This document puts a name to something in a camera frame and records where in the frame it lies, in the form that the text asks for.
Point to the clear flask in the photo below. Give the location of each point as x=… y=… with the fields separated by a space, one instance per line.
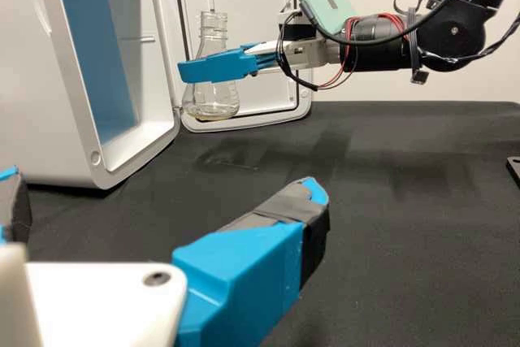
x=211 y=97

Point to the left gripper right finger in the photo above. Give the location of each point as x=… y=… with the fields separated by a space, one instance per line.
x=252 y=265

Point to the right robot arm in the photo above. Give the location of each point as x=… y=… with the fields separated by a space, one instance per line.
x=447 y=34

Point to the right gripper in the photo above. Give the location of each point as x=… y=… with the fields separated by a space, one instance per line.
x=313 y=52

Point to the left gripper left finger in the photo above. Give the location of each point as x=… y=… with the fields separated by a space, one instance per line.
x=16 y=209

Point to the white incubator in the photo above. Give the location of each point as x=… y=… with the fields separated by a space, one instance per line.
x=81 y=79

